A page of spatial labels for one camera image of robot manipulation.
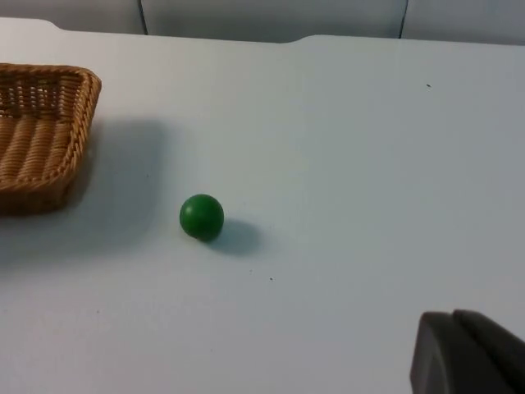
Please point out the pale brown wicker basket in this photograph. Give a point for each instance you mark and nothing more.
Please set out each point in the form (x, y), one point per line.
(39, 143)

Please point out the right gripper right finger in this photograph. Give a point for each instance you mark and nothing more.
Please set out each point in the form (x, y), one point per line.
(496, 340)

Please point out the green ball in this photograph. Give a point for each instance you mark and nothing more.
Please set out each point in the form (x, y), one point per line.
(201, 217)

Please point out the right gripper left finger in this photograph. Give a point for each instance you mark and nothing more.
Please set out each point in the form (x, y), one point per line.
(447, 361)

